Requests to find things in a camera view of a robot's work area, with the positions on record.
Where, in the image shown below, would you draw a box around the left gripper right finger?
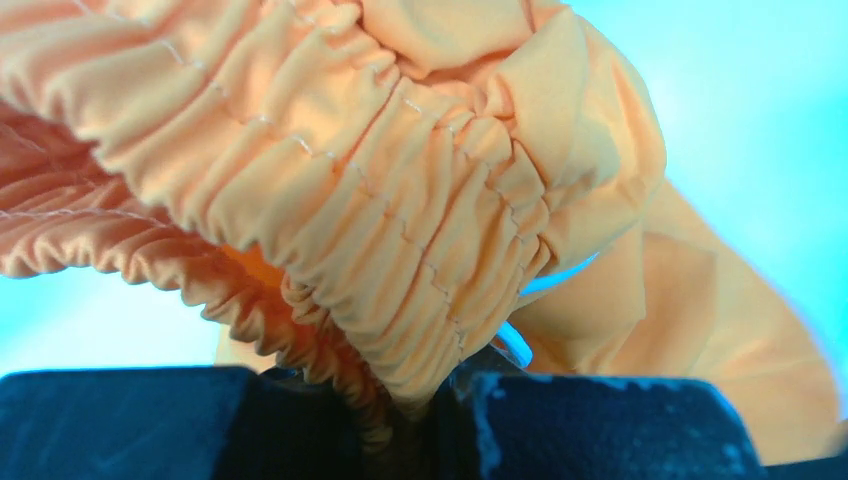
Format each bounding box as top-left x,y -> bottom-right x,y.
430,347 -> 847,480

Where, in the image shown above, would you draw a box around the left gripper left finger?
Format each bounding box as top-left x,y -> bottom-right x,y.
1,367 -> 364,479

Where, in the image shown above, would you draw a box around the orange shorts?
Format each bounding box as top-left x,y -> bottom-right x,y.
1,1 -> 842,464

